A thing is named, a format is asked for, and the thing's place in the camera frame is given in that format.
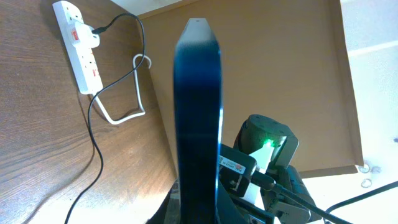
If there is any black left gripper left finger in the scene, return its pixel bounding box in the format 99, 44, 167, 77
146, 183, 180, 224

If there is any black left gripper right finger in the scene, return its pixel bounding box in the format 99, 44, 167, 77
217, 182, 248, 224

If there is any black charging cable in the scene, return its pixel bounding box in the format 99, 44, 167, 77
63, 12, 147, 224

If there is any blue smartphone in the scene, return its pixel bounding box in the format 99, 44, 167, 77
174, 18, 223, 223

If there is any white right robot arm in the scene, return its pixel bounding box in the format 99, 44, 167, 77
218, 114, 321, 223

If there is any white charger adapter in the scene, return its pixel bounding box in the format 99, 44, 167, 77
67, 21, 100, 48

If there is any brown cardboard panel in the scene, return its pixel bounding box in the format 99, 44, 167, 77
143, 1, 364, 178

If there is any white power strip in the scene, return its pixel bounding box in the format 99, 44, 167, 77
52, 1, 103, 95

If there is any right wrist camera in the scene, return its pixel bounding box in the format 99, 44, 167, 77
218, 144, 257, 197

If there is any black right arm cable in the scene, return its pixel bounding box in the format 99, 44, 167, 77
251, 170, 398, 224

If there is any white power strip cord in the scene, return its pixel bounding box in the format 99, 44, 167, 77
92, 53, 152, 126

